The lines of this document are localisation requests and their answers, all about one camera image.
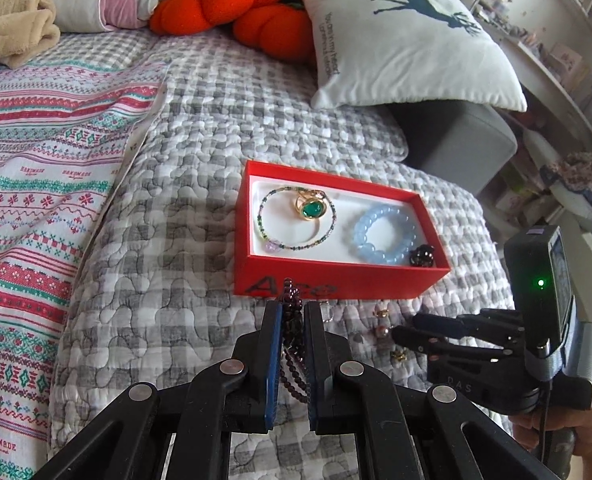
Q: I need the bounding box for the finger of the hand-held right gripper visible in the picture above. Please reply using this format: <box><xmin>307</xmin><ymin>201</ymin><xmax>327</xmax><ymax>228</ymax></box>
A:
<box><xmin>392</xmin><ymin>325</ymin><xmax>525</xmax><ymax>363</ymax></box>
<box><xmin>412</xmin><ymin>311</ymin><xmax>524</xmax><ymax>343</ymax></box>

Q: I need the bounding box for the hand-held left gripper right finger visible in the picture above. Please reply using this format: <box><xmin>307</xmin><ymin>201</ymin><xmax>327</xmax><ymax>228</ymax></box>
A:
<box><xmin>304</xmin><ymin>302</ymin><xmax>569</xmax><ymax>480</ymax></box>

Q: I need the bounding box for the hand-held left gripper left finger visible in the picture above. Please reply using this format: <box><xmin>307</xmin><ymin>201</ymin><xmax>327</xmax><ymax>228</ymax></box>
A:
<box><xmin>31</xmin><ymin>302</ymin><xmax>283</xmax><ymax>480</ymax></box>

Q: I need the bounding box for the dark red beaded bracelet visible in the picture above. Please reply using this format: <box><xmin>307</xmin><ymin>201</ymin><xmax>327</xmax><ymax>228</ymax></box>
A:
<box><xmin>281</xmin><ymin>277</ymin><xmax>311</xmax><ymax>405</ymax></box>

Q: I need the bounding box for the red jewelry box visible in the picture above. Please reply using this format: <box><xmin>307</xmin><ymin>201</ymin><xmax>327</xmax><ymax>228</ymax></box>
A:
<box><xmin>231</xmin><ymin>159</ymin><xmax>452</xmax><ymax>301</ymax></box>

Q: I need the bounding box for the black bead charm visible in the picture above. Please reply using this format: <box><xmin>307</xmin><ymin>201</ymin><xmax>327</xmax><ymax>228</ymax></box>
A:
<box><xmin>408</xmin><ymin>244</ymin><xmax>437</xmax><ymax>267</ymax></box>

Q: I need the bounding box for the floral cloth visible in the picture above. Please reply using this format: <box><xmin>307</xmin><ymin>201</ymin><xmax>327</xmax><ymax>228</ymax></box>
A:
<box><xmin>540</xmin><ymin>146</ymin><xmax>592</xmax><ymax>251</ymax></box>

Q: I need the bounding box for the grey checked quilt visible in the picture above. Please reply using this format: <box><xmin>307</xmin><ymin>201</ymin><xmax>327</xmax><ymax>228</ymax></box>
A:
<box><xmin>46</xmin><ymin>24</ymin><xmax>519</xmax><ymax>480</ymax></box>

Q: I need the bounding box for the grey fabric ottoman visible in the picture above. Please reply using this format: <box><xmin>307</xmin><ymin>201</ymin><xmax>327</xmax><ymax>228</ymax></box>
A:
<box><xmin>389</xmin><ymin>99</ymin><xmax>519</xmax><ymax>198</ymax></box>

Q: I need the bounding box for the white bookshelf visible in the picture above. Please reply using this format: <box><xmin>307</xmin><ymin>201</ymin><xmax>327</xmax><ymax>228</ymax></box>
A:
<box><xmin>456</xmin><ymin>0</ymin><xmax>592</xmax><ymax>241</ymax></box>

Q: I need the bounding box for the white deer print cushion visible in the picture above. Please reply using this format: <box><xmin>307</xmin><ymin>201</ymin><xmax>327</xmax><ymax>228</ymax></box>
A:
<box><xmin>301</xmin><ymin>0</ymin><xmax>528</xmax><ymax>113</ymax></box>

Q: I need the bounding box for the patterned striped bed sheet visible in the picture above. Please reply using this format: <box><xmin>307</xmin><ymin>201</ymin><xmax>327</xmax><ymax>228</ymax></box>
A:
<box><xmin>0</xmin><ymin>55</ymin><xmax>171</xmax><ymax>480</ymax></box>

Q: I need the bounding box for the orange pumpkin plush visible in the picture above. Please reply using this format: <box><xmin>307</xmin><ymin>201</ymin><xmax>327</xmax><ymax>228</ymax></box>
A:
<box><xmin>232</xmin><ymin>2</ymin><xmax>317</xmax><ymax>65</ymax></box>
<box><xmin>149</xmin><ymin>0</ymin><xmax>293</xmax><ymax>37</ymax></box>

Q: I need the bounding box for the light blue beaded bracelet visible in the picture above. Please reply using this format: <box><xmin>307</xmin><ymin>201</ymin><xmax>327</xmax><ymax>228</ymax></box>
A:
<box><xmin>352</xmin><ymin>204</ymin><xmax>419</xmax><ymax>265</ymax></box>

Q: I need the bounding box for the thin multicolour beaded bracelet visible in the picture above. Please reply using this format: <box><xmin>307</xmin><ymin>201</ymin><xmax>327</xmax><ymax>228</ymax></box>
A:
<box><xmin>255</xmin><ymin>185</ymin><xmax>339</xmax><ymax>254</ymax></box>

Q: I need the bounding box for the gold ring with green stone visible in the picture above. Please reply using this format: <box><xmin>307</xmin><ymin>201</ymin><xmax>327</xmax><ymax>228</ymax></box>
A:
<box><xmin>293</xmin><ymin>190</ymin><xmax>329</xmax><ymax>222</ymax></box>

